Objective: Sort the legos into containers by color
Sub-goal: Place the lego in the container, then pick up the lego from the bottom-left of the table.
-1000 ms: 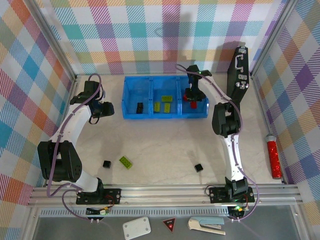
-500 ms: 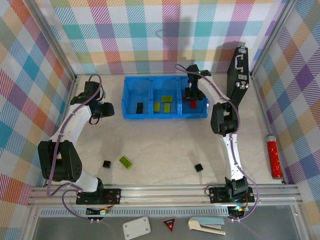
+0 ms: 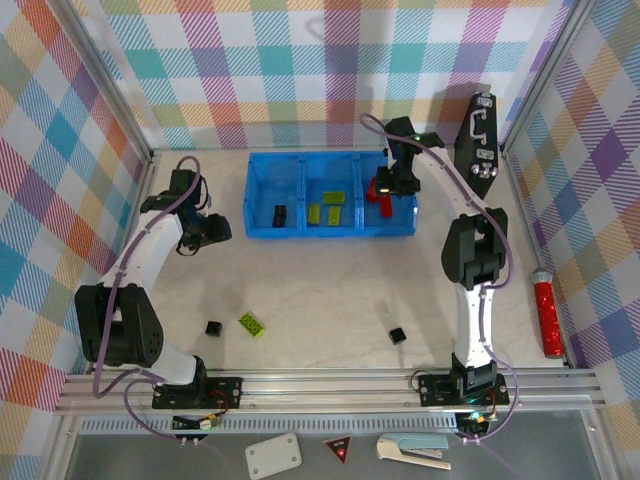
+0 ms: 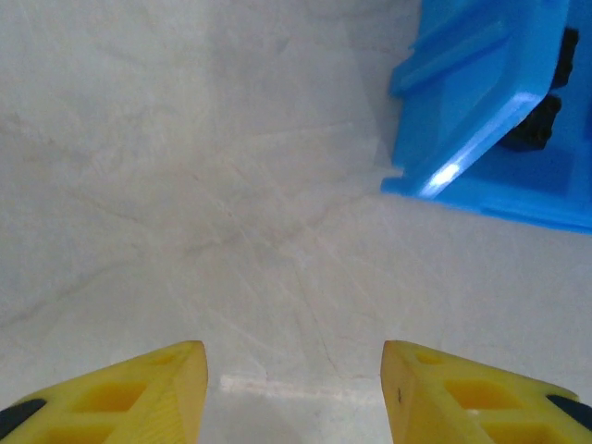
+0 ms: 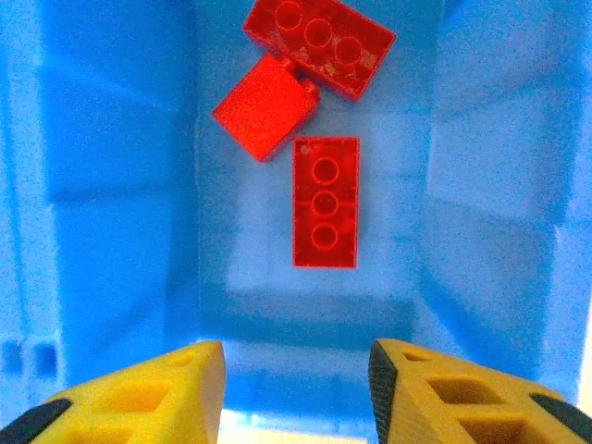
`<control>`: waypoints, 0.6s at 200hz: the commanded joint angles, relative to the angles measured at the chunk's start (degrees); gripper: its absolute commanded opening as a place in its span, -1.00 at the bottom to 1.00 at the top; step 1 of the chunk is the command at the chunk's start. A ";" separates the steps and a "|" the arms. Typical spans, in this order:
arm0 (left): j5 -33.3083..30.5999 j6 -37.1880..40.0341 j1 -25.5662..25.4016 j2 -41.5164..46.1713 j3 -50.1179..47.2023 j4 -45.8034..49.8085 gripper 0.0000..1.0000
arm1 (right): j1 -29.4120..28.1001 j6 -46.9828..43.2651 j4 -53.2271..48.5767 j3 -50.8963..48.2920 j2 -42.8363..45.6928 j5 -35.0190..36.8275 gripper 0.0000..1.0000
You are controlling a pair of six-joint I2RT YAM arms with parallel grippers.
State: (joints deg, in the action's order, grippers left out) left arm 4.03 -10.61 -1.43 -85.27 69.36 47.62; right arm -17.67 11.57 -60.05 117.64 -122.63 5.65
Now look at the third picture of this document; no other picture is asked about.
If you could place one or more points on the red lego brick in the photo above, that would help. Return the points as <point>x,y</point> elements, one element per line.
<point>386,208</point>
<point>372,192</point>

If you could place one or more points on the white plastic plate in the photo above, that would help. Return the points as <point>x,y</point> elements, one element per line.
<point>273,456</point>

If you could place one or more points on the black briefcase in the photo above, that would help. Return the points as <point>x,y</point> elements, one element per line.
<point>470,160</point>

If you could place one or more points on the aluminium mounting rail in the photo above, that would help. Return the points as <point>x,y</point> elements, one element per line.
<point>325,390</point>

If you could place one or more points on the small lit controller board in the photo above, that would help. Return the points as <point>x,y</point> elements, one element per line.
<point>475,422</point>

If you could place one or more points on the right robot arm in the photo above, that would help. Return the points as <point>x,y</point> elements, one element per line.
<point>472,250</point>

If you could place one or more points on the grey blue stapler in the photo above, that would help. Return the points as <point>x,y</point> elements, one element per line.
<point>412,445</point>

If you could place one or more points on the red triangle sign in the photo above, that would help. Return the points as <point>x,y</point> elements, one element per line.
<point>339,447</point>

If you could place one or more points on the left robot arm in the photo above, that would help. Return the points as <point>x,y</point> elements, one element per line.
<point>125,330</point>

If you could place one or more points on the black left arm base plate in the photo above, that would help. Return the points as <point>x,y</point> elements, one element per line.
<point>225,392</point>

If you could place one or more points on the red glitter tube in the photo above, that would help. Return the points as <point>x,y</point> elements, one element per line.
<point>549,315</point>

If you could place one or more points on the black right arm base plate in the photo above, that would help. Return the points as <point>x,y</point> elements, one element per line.
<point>435,390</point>

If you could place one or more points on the blue three-compartment bin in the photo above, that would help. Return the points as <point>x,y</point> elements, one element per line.
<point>265,190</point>

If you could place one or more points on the aluminium frame post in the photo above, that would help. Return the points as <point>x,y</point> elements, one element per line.
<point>103,75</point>
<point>542,75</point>

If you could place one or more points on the lime green lego brick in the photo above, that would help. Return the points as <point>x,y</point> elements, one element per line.
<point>314,213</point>
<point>332,215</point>
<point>251,323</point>
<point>334,198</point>

